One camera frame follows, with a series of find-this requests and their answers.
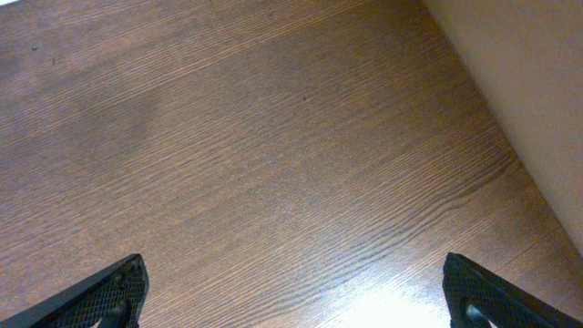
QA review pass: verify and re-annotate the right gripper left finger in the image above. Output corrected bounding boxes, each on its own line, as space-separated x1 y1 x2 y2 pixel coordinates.
1 253 149 328

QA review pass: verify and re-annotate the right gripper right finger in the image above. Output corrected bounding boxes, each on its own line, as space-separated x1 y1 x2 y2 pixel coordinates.
442 252 582 328

